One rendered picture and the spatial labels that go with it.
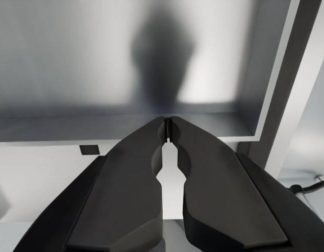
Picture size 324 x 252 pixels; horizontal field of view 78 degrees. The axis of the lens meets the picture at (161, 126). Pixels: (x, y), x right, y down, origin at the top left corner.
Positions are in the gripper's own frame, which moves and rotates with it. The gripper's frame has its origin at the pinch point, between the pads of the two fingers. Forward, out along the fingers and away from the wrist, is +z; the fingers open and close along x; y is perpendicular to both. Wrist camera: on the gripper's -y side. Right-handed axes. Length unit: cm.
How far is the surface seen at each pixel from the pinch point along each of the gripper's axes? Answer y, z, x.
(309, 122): 59, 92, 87
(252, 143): 3.2, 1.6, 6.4
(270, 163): 7.2, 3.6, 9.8
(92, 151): 5.3, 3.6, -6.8
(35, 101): 0.1, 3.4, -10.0
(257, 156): 4.5, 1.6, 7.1
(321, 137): 69, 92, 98
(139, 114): 1.4, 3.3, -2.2
